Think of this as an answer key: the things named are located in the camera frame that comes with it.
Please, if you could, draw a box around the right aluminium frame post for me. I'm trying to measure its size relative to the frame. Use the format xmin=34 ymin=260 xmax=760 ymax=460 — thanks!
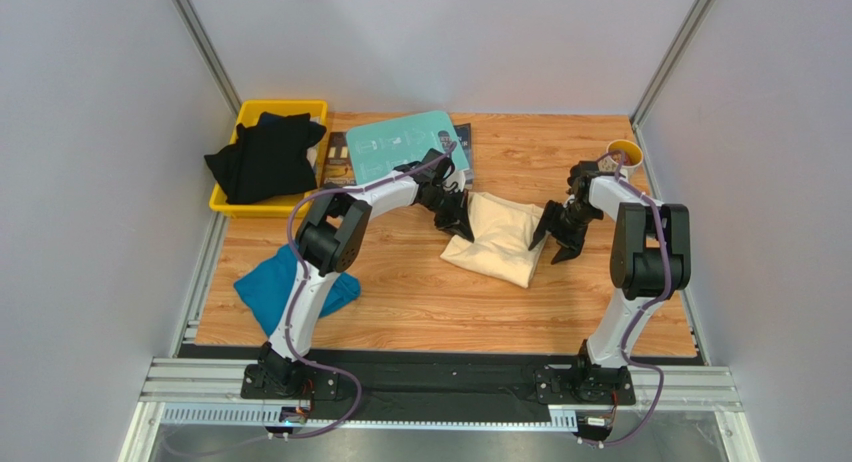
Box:
xmin=630 ymin=0 xmax=715 ymax=131

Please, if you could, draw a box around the blue t-shirt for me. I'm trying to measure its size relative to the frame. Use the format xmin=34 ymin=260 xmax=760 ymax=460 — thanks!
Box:
xmin=233 ymin=246 xmax=362 ymax=336

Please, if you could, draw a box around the teal folding board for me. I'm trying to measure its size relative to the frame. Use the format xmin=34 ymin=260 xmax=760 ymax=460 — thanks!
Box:
xmin=345 ymin=111 xmax=468 ymax=185

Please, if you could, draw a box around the yellow plastic bin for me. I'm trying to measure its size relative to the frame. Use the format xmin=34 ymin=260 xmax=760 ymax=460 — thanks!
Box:
xmin=204 ymin=100 xmax=330 ymax=218

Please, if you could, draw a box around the dark Edward Tulane book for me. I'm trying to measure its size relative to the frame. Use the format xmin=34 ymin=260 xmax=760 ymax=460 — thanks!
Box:
xmin=321 ymin=132 xmax=356 ymax=186

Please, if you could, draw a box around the black t-shirt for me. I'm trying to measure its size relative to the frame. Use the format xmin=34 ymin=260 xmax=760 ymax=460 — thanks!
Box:
xmin=204 ymin=112 xmax=327 ymax=205

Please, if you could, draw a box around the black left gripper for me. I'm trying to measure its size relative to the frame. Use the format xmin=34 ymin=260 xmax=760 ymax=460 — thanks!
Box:
xmin=421 ymin=186 xmax=475 ymax=243

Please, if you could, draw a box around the dark blue book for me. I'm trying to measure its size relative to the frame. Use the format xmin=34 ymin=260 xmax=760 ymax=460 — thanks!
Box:
xmin=454 ymin=123 xmax=475 ymax=188

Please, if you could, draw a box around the cream t-shirt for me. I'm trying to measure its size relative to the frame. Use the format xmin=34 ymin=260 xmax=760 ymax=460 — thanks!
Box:
xmin=440 ymin=192 xmax=544 ymax=288

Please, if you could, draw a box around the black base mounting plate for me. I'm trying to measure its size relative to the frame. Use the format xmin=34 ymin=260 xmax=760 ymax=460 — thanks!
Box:
xmin=176 ymin=343 xmax=706 ymax=424

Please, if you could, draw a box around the aluminium front frame rail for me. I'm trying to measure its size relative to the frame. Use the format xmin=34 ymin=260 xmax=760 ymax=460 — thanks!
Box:
xmin=141 ymin=352 xmax=742 ymax=431

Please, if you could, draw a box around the white patterned mug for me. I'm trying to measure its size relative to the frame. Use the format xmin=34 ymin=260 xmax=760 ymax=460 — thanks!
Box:
xmin=599 ymin=139 xmax=644 ymax=180

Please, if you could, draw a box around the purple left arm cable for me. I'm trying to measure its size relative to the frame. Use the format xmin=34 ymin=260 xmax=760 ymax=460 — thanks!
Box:
xmin=286 ymin=140 xmax=459 ymax=441

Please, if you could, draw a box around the aluminium frame post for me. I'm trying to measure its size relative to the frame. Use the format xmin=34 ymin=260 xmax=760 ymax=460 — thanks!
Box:
xmin=171 ymin=0 xmax=242 ymax=116
xmin=630 ymin=0 xmax=715 ymax=131

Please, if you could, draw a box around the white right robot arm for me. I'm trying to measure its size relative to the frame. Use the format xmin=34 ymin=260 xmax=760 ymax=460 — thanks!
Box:
xmin=529 ymin=172 xmax=691 ymax=381

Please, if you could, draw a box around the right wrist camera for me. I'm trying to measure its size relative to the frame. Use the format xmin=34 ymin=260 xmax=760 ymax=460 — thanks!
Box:
xmin=567 ymin=161 xmax=599 ymax=202

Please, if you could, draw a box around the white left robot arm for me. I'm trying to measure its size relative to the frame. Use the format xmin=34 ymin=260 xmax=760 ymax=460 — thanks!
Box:
xmin=258 ymin=168 xmax=474 ymax=387

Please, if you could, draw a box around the left aluminium frame post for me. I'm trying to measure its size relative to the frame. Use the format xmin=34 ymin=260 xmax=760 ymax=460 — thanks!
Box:
xmin=171 ymin=0 xmax=242 ymax=116

